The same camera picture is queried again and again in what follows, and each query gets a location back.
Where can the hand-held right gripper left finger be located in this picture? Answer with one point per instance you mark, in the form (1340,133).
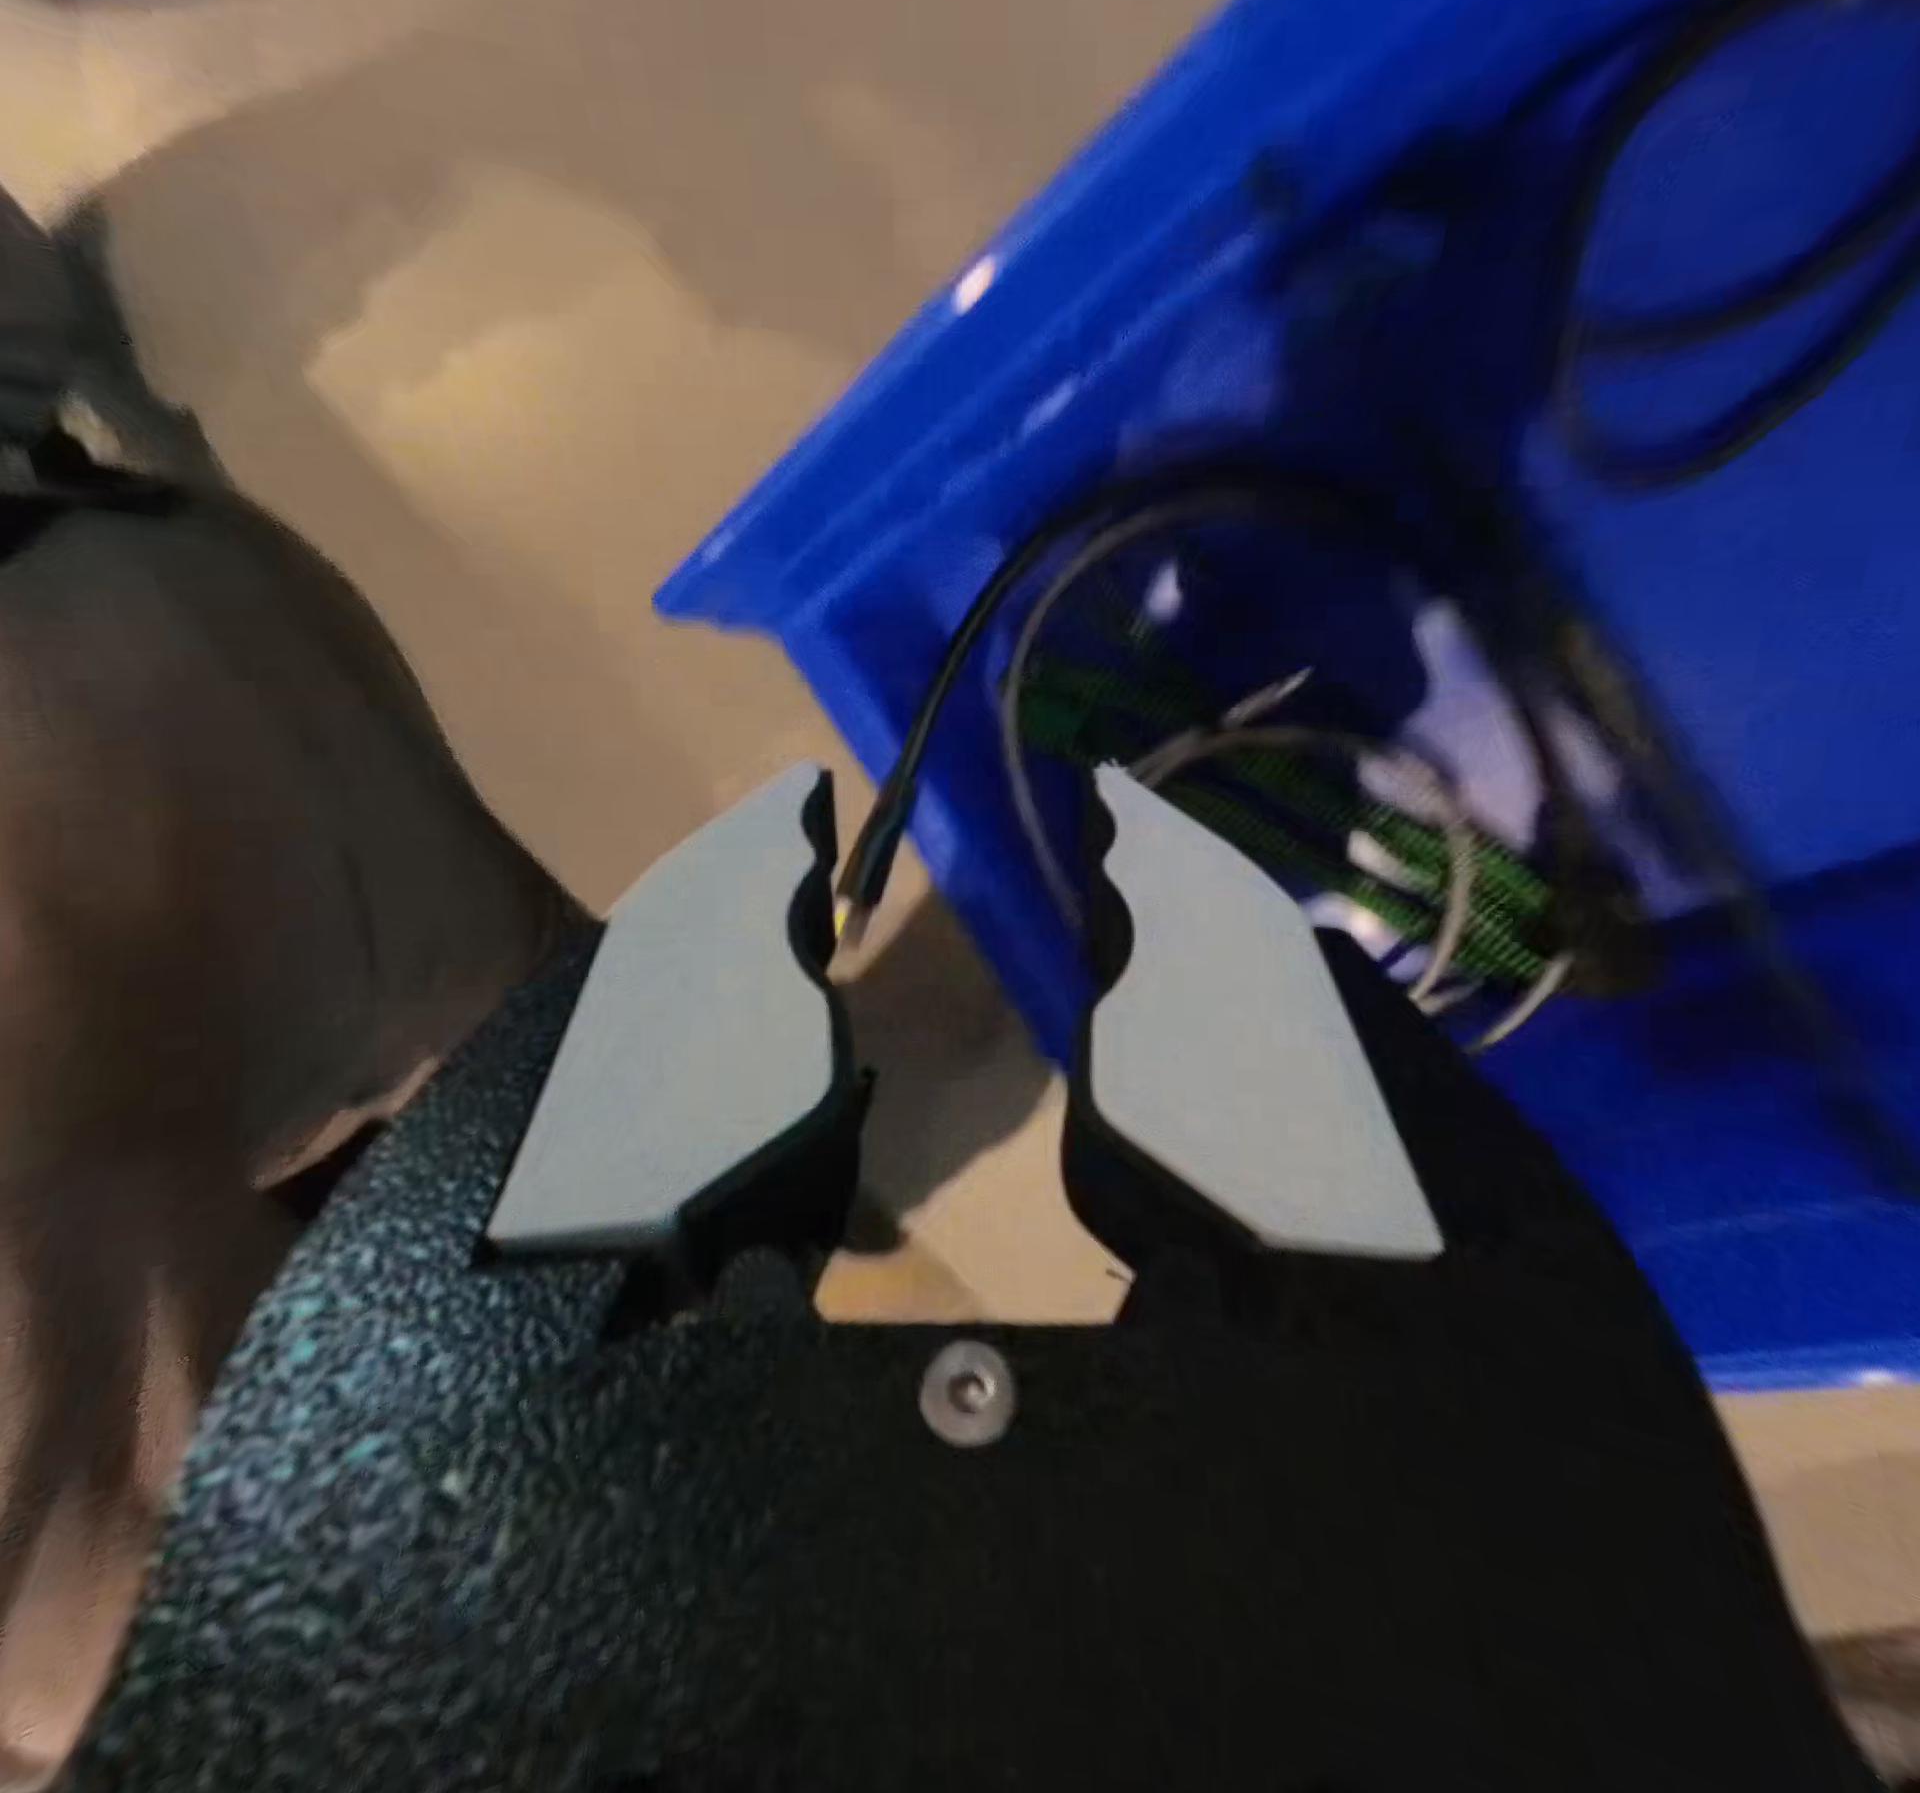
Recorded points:
(675,1059)

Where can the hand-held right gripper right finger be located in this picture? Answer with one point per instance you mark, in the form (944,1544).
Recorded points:
(1247,1074)

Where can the blue plastic bin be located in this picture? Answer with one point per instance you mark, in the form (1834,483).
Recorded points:
(1769,655)

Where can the person's left forearm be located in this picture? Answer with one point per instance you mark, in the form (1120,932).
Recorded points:
(227,849)

